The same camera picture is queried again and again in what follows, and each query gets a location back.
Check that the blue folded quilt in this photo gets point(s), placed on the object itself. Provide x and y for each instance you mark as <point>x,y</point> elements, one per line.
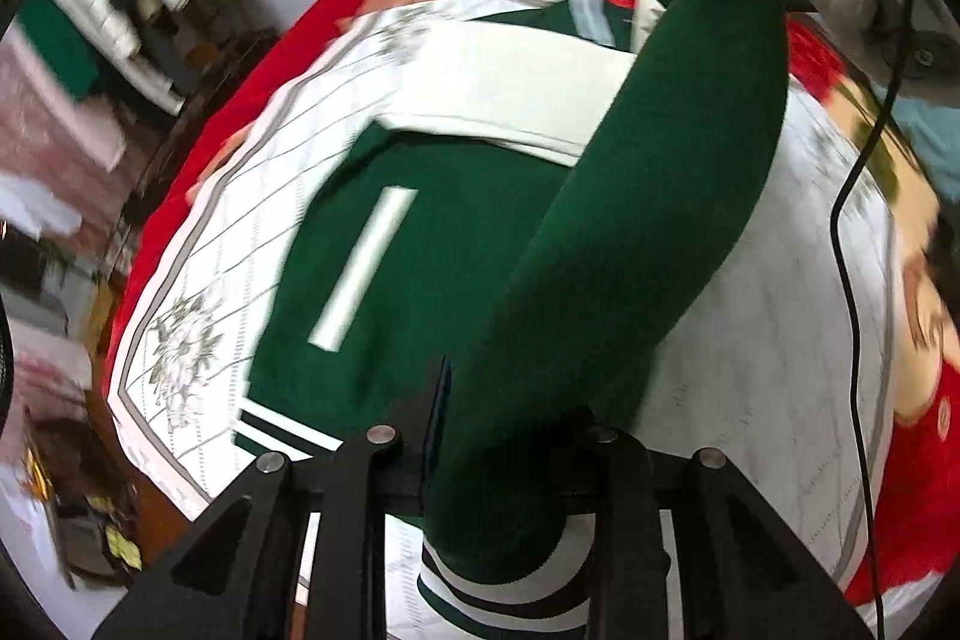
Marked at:
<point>934,136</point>

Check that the green folded sweater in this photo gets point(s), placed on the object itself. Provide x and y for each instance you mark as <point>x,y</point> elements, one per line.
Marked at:
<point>64,50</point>

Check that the white diamond pattern sheet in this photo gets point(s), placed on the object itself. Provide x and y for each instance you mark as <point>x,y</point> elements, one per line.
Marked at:
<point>750,324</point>

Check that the green white varsity jacket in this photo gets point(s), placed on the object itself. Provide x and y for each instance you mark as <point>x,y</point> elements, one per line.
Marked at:
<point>553,190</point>

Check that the pink floral cover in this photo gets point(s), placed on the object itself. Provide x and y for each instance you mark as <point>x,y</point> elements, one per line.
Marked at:
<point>65,165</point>

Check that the white puffer jacket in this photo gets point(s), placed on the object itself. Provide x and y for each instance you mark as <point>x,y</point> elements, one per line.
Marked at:
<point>138,39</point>

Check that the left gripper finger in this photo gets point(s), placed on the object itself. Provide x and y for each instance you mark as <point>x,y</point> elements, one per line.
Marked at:
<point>418,422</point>

